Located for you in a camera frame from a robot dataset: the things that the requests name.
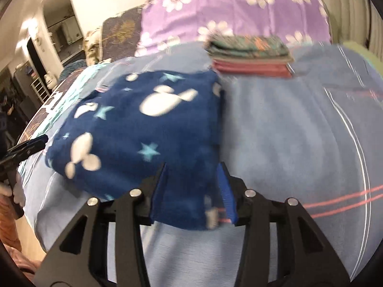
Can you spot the beige curtain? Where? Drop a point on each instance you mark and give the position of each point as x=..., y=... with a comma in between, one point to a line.
x=359, y=21

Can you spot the dark navy gold pillow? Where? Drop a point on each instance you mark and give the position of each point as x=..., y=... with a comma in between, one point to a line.
x=120, y=35

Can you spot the navy star fleece garment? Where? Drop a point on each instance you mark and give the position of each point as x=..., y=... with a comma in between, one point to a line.
x=116, y=137

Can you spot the light blue bed sheet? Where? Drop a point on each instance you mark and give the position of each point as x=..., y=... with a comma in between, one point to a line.
x=316, y=137

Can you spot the purple floral pillow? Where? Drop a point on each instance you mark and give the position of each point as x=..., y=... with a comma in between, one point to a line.
x=165, y=23

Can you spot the peach sleeved left forearm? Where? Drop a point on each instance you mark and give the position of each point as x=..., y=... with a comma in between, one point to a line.
x=10, y=239

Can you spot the white gloved left hand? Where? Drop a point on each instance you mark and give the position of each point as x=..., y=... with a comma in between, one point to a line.
x=17, y=191

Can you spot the beige crumpled cloth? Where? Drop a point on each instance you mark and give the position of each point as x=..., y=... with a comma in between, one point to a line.
x=92, y=47

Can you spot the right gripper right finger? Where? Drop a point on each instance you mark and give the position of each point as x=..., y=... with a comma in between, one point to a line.
x=232, y=191

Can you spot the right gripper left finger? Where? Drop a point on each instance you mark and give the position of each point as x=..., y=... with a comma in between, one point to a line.
x=153, y=189

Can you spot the stack of folded clothes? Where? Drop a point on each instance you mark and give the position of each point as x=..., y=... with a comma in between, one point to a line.
x=249, y=55

